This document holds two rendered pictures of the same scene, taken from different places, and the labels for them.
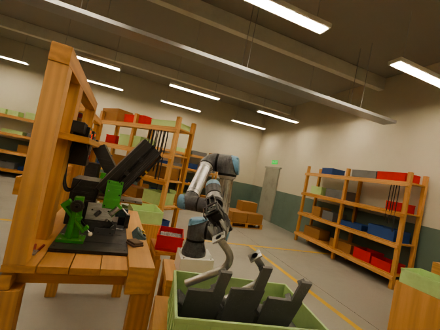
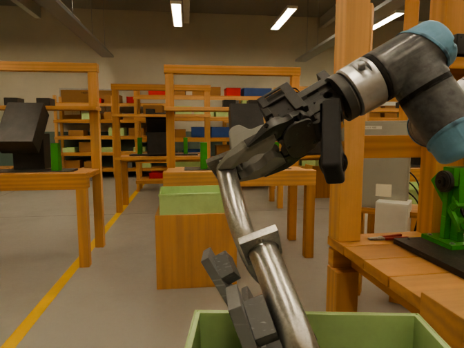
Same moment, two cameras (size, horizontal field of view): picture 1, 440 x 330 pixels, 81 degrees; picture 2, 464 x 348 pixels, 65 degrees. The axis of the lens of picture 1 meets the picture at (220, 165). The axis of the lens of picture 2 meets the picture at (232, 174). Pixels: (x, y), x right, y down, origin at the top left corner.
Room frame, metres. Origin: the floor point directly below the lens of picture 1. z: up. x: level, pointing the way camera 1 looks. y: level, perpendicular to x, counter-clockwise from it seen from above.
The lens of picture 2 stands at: (1.12, -0.58, 1.30)
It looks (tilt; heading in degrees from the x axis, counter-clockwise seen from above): 7 degrees down; 102
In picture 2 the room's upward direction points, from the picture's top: straight up
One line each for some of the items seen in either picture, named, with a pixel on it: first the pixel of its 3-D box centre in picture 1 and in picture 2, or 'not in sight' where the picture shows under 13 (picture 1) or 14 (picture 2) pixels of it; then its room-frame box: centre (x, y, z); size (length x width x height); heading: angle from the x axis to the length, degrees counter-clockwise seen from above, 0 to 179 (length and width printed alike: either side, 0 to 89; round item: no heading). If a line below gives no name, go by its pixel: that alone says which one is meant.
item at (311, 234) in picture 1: (346, 214); not in sight; (6.27, -3.25, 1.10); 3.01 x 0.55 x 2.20; 19
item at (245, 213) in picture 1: (241, 213); not in sight; (8.24, -0.97, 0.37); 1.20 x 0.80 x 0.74; 117
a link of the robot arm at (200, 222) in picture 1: (198, 227); not in sight; (1.63, 0.06, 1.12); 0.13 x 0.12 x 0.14; 80
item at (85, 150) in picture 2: not in sight; (114, 136); (-4.15, 8.67, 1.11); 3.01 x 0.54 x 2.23; 19
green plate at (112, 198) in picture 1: (112, 194); not in sight; (1.97, 0.75, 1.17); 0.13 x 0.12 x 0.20; 21
